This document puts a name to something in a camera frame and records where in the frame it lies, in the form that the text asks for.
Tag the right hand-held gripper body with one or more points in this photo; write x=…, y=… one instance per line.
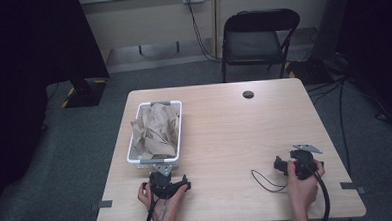
x=303, y=167

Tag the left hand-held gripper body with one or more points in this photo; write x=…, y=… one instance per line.
x=160, y=186

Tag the white perforated plastic basket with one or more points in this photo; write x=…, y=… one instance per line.
x=142, y=159

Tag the beige cloth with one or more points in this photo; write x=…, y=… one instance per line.
x=156, y=130

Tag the person's left hand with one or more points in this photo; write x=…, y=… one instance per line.
x=169, y=205

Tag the person's right hand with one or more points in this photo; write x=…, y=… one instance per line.
x=301, y=192

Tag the grey tape strip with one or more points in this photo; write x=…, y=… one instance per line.
x=350, y=186
x=103, y=204

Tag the black floor box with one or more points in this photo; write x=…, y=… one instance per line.
x=310, y=70

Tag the black yellow-striped stand base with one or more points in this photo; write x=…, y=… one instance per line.
x=89, y=93

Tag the black folding chair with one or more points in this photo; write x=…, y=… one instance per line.
x=257, y=37

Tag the black curtain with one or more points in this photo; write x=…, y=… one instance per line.
x=25, y=64

